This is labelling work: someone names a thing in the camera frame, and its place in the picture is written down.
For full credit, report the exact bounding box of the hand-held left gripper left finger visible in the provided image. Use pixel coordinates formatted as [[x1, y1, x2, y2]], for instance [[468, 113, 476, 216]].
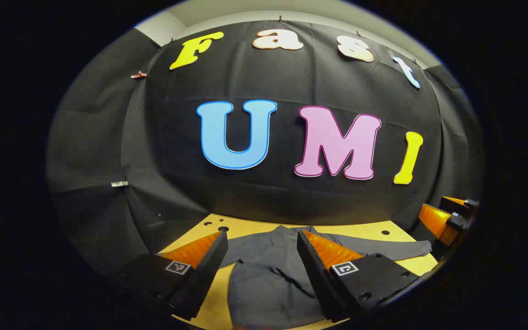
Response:
[[116, 231, 229, 321]]

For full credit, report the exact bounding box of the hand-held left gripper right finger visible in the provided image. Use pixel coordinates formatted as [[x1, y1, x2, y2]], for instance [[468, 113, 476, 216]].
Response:
[[297, 231, 423, 323]]

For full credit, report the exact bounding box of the grey button shirt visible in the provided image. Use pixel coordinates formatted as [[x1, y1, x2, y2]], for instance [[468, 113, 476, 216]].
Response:
[[220, 225, 433, 330]]

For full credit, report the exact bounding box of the black backdrop cloth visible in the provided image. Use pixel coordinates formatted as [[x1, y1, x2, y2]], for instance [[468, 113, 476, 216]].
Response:
[[46, 19, 484, 276]]

